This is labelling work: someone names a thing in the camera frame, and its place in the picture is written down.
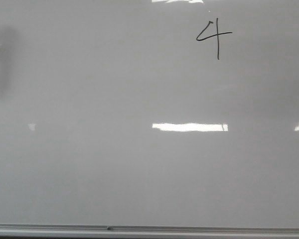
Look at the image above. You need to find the white whiteboard surface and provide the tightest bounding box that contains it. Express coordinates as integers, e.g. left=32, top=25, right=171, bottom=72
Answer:
left=0, top=0, right=299, bottom=228

